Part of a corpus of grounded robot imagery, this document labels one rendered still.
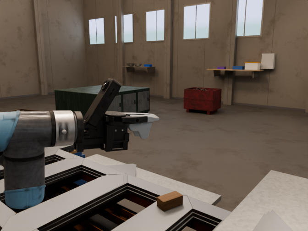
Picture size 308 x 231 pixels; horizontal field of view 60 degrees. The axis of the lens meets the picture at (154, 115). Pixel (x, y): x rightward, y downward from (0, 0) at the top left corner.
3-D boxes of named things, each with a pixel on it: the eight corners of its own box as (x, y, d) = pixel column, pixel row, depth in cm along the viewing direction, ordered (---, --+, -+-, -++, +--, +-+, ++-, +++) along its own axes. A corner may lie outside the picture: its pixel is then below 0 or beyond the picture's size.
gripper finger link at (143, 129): (157, 136, 69) (124, 139, 64) (158, 113, 68) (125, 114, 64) (163, 139, 66) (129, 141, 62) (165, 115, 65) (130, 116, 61)
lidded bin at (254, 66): (260, 69, 876) (261, 62, 871) (257, 69, 849) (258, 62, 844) (247, 69, 901) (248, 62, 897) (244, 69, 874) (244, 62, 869)
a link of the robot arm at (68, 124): (50, 108, 59) (56, 113, 52) (71, 108, 61) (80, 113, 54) (50, 141, 60) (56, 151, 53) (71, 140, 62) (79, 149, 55)
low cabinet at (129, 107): (103, 128, 634) (101, 94, 618) (55, 118, 733) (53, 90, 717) (150, 114, 793) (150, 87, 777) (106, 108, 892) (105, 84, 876)
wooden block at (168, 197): (175, 199, 139) (175, 190, 138) (183, 204, 134) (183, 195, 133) (156, 206, 132) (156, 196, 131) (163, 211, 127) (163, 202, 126)
